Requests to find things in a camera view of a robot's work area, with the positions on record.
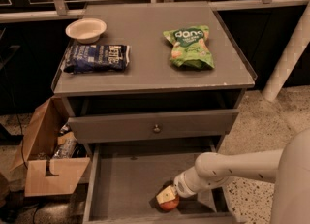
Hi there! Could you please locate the round metal drawer knob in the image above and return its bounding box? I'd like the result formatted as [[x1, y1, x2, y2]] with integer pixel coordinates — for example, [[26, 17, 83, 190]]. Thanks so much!
[[153, 124, 162, 134]]

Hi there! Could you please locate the plastic bottle in box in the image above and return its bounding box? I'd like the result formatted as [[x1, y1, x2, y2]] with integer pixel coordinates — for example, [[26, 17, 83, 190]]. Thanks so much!
[[52, 139, 77, 159]]

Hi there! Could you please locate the grey drawer cabinet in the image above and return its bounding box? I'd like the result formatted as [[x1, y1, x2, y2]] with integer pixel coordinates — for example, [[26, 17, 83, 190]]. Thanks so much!
[[51, 2, 258, 151]]

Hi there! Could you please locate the white paper bowl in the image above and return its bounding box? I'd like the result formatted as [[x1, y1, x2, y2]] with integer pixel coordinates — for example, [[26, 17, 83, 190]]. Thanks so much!
[[65, 18, 107, 44]]

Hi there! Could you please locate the blue chip bag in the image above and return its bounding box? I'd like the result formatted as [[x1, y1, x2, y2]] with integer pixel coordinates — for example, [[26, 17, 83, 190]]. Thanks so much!
[[63, 45, 130, 74]]

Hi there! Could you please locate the green snack bag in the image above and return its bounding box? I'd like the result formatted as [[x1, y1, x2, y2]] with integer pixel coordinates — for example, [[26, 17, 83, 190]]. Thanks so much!
[[163, 25, 215, 70]]

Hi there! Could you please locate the metal window railing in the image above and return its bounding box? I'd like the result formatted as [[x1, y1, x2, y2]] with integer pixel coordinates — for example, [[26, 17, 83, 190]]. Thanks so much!
[[0, 0, 310, 24]]

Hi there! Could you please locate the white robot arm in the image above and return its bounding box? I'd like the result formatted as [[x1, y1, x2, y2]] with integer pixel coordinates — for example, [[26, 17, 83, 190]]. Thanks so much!
[[156, 129, 310, 224]]

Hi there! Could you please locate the grey top drawer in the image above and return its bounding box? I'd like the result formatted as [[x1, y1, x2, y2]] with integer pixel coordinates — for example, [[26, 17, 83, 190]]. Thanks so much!
[[69, 109, 239, 144]]

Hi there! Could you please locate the red apple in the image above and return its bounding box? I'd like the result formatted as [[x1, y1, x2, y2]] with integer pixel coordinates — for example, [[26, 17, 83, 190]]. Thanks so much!
[[160, 196, 180, 211]]

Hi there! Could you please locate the open grey middle drawer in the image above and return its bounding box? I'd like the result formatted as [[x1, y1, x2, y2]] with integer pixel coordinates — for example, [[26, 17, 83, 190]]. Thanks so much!
[[82, 138, 245, 224]]

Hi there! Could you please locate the open cardboard box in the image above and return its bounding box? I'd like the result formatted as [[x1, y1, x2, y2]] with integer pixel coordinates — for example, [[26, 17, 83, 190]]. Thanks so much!
[[11, 97, 91, 197]]

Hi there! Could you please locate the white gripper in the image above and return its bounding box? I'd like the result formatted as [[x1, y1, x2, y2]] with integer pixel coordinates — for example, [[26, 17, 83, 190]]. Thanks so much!
[[156, 171, 197, 204]]

